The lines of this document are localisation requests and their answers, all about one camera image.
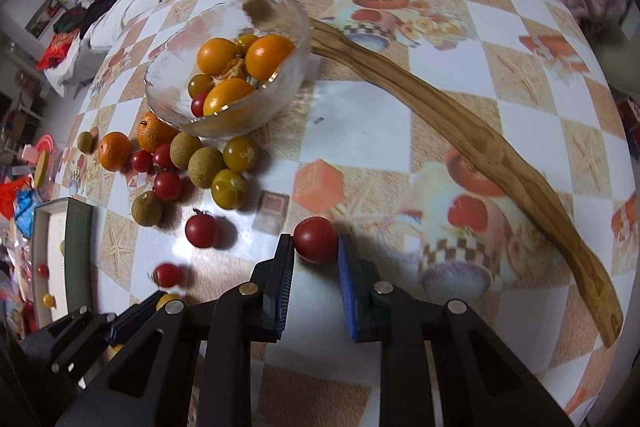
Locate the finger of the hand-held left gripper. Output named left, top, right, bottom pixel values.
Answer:
left=49, top=305, right=118, bottom=383
left=106, top=294, right=166, bottom=350

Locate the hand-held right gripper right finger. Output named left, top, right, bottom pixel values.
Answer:
left=337, top=234, right=573, bottom=427

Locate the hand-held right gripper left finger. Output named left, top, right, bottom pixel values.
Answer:
left=52, top=234, right=296, bottom=427

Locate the white tray with grey rim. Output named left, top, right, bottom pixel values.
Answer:
left=31, top=197, right=94, bottom=328

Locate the blue plastic bag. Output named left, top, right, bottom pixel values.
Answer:
left=12, top=189, right=43, bottom=240

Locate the checkered printed tablecloth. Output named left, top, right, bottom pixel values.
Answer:
left=50, top=0, right=640, bottom=427

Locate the orange mandarin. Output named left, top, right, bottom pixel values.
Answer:
left=97, top=131, right=133, bottom=172
left=137, top=111, right=179, bottom=154

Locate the yellow round disc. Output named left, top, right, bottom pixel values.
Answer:
left=34, top=150, right=53, bottom=189

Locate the long wooden spoon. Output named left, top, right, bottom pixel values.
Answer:
left=242, top=0, right=624, bottom=349

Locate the peeled orange segment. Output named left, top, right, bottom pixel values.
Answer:
left=212, top=57, right=251, bottom=84

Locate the clear glass bowl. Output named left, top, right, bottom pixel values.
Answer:
left=144, top=0, right=312, bottom=139

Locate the red cloth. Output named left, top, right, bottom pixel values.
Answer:
left=36, top=32, right=82, bottom=74

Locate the wall picture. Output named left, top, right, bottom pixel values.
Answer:
left=25, top=0, right=69, bottom=40

